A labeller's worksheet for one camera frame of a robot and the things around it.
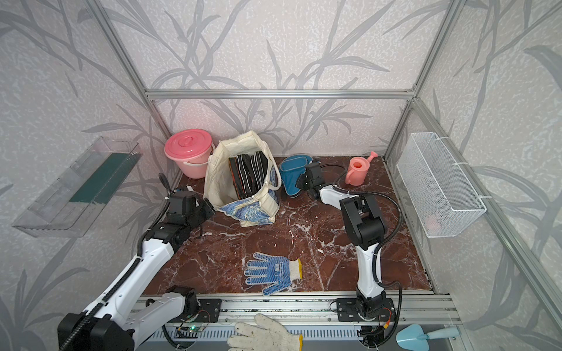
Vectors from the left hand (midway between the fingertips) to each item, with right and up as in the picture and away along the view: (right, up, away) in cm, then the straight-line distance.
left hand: (213, 203), depth 82 cm
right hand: (+32, +9, +21) cm, 40 cm away
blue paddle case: (+29, +15, +27) cm, 42 cm away
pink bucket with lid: (-17, +23, +18) cm, 33 cm away
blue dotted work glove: (+23, -25, +1) cm, 34 cm away
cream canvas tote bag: (+18, -2, +2) cm, 18 cm away
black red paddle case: (+8, +14, +13) cm, 20 cm away
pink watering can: (+60, +13, +20) cm, 65 cm away
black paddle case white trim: (+15, +14, +10) cm, 23 cm away
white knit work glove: (+21, -41, -13) cm, 48 cm away
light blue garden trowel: (+69, -41, -12) cm, 81 cm away
